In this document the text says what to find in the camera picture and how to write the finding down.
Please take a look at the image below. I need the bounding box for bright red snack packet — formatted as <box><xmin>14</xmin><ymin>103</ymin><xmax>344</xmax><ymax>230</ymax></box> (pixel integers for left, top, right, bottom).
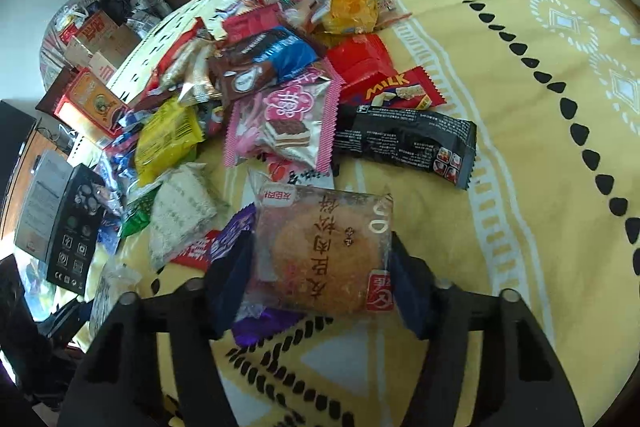
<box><xmin>325</xmin><ymin>34</ymin><xmax>396</xmax><ymax>94</ymax></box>

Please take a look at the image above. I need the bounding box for yellow translucent snack packet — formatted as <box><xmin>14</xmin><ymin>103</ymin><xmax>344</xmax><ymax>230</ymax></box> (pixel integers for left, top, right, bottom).
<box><xmin>320</xmin><ymin>0</ymin><xmax>396</xmax><ymax>36</ymax></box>

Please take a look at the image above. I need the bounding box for cardboard box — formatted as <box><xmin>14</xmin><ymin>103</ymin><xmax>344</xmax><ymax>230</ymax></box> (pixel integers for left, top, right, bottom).
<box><xmin>62</xmin><ymin>9</ymin><xmax>142</xmax><ymax>82</ymax></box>

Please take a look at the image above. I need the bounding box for black snack packet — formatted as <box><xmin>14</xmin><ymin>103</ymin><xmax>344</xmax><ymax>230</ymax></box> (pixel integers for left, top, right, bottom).
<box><xmin>332</xmin><ymin>104</ymin><xmax>478</xmax><ymax>190</ymax></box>

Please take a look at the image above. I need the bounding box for blue white snack packet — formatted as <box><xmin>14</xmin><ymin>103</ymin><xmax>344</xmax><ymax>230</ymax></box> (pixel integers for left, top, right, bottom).
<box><xmin>100</xmin><ymin>127</ymin><xmax>146</xmax><ymax>208</ymax></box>

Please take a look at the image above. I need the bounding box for black bag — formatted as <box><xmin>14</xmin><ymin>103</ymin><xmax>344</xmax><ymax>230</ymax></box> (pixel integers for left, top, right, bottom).
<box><xmin>100</xmin><ymin>0</ymin><xmax>132</xmax><ymax>20</ymax></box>

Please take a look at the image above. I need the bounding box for red white strawberry packet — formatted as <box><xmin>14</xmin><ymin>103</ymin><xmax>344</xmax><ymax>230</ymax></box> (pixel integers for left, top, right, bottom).
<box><xmin>265</xmin><ymin>157</ymin><xmax>336</xmax><ymax>188</ymax></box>

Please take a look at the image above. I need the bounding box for red trimmed clear cracker packet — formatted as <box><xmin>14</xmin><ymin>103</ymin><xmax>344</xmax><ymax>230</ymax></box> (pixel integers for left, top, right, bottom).
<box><xmin>147</xmin><ymin>19</ymin><xmax>221</xmax><ymax>96</ymax></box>

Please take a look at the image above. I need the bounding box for small white red packet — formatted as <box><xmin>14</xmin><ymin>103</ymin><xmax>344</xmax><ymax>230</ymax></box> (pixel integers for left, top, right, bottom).
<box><xmin>377</xmin><ymin>0</ymin><xmax>413</xmax><ymax>30</ymax></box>

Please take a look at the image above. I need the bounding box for dark brown box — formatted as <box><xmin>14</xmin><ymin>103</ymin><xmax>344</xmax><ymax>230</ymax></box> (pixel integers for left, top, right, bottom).
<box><xmin>35</xmin><ymin>67</ymin><xmax>76</xmax><ymax>116</ymax></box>

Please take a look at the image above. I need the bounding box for yellow patterned blanket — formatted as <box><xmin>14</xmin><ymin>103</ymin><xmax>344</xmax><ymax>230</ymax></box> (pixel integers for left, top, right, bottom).
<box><xmin>105</xmin><ymin>0</ymin><xmax>640</xmax><ymax>427</ymax></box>

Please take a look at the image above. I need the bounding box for clear plastic bag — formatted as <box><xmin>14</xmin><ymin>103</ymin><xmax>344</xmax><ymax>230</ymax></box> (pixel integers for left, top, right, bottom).
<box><xmin>90</xmin><ymin>264</ymin><xmax>144</xmax><ymax>333</ymax></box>

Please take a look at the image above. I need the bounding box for pink cake packet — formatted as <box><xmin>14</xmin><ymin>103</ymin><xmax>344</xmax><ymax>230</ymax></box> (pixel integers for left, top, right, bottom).
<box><xmin>223</xmin><ymin>79</ymin><xmax>336</xmax><ymax>172</ymax></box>

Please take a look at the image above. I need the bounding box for red wafer packet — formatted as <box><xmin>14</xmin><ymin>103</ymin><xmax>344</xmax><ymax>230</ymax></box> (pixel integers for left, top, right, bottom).
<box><xmin>340</xmin><ymin>66</ymin><xmax>446</xmax><ymax>110</ymax></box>

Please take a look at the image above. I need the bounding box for black box with icons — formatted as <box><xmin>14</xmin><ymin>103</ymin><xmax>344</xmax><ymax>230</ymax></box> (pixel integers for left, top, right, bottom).
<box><xmin>45</xmin><ymin>164</ymin><xmax>108</xmax><ymax>296</ymax></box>

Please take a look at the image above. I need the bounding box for long red strip packet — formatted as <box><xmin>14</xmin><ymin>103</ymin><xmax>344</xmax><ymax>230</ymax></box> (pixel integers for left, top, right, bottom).
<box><xmin>172</xmin><ymin>229</ymin><xmax>222</xmax><ymax>271</ymax></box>

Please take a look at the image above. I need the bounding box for person's dark clothing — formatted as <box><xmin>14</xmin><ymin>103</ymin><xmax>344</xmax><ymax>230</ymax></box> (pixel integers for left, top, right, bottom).
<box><xmin>0</xmin><ymin>254</ymin><xmax>91</xmax><ymax>413</ymax></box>

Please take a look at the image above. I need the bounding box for round table with patterned cloth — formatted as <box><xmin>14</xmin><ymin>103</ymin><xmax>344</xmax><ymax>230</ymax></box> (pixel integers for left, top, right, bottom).
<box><xmin>40</xmin><ymin>0</ymin><xmax>173</xmax><ymax>84</ymax></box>

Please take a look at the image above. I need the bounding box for crimson snack packet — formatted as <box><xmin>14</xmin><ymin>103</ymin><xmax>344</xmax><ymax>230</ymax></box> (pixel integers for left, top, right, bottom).
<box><xmin>222</xmin><ymin>4</ymin><xmax>281</xmax><ymax>42</ymax></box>

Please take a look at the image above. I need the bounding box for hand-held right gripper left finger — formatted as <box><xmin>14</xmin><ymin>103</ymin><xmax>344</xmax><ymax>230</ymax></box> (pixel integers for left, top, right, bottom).
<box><xmin>57</xmin><ymin>232</ymin><xmax>256</xmax><ymax>427</ymax></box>

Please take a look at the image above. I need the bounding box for red orange gold box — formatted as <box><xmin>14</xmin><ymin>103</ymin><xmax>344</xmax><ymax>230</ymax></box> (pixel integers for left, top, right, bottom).
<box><xmin>52</xmin><ymin>69</ymin><xmax>131</xmax><ymax>142</ymax></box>

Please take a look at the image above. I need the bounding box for purple snack packet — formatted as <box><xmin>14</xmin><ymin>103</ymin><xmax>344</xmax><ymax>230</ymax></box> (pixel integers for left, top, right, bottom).
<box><xmin>210</xmin><ymin>204</ymin><xmax>307</xmax><ymax>349</ymax></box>

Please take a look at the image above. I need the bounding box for grey white bundle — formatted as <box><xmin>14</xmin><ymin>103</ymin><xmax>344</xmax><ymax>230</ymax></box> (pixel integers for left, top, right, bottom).
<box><xmin>125</xmin><ymin>0</ymin><xmax>174</xmax><ymax>38</ymax></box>

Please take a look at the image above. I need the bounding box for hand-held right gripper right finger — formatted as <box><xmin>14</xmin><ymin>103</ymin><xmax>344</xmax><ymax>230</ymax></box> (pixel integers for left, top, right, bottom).
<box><xmin>387</xmin><ymin>232</ymin><xmax>586</xmax><ymax>427</ymax></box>

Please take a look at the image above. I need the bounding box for white rice cracker packet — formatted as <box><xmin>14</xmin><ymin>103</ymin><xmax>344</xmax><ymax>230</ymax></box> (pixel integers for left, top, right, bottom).
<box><xmin>147</xmin><ymin>164</ymin><xmax>231</xmax><ymax>269</ymax></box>

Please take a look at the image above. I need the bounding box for black monitor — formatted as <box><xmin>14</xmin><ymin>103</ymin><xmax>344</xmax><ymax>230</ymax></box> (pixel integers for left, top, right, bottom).
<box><xmin>0</xmin><ymin>102</ymin><xmax>37</xmax><ymax>228</ymax></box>

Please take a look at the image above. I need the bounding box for gold foil packet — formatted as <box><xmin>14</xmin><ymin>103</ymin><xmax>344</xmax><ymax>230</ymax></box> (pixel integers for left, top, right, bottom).
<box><xmin>177</xmin><ymin>67</ymin><xmax>224</xmax><ymax>106</ymax></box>

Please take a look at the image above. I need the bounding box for clear round pastry packet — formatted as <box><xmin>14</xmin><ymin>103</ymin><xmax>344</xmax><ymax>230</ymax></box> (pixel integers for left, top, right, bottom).
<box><xmin>240</xmin><ymin>184</ymin><xmax>396</xmax><ymax>323</ymax></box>

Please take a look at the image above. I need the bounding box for brown coffee packet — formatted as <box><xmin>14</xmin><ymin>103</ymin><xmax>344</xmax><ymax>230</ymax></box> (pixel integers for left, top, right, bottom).
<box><xmin>207</xmin><ymin>34</ymin><xmax>281</xmax><ymax>106</ymax></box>

